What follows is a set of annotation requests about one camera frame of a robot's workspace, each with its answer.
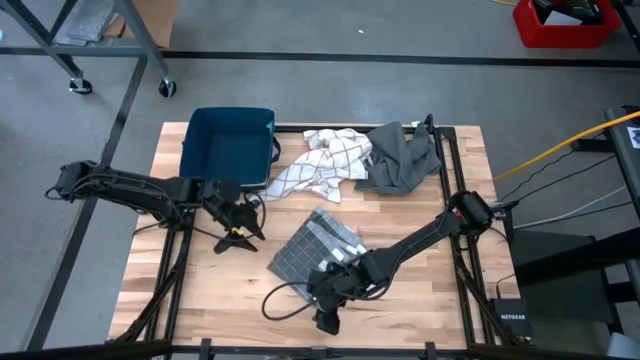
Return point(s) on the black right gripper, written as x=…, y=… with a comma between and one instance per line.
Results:
x=335, y=285

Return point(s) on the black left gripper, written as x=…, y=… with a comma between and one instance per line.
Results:
x=227, y=205

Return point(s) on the dark grey white-grid towel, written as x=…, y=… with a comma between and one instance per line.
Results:
x=310, y=250

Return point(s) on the white red-checked towel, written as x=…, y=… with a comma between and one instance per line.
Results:
x=325, y=165

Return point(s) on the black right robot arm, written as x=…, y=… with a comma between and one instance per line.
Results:
x=425, y=235

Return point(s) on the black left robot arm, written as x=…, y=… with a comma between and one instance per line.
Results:
x=125, y=187

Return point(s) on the plain grey towel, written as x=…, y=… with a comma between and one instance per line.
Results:
x=400, y=160

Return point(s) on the navy blue fabric bin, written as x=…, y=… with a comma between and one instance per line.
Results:
x=227, y=145

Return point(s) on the grey metal cart with casters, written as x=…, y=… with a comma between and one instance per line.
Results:
x=140, y=35

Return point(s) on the brown cardboard box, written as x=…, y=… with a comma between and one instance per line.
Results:
x=160, y=20

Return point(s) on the black equipment stand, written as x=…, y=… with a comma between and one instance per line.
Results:
x=560, y=270

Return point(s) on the silver padded bag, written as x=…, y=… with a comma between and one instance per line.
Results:
x=92, y=20

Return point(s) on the red plastic crate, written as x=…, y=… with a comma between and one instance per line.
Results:
x=530, y=35

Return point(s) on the black electronic device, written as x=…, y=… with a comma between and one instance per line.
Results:
x=580, y=10

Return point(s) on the black aluminium table frame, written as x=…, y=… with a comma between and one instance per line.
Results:
x=465, y=300

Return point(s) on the black Netgear network switch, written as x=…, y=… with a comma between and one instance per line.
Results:
x=512, y=320

